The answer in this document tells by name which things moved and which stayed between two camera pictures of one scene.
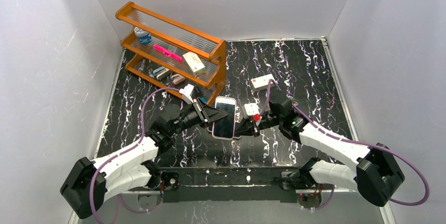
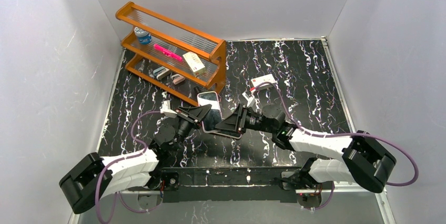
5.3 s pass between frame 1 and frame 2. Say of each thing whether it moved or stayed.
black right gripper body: moved
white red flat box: stayed
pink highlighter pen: stayed
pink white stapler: stayed
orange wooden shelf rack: stayed
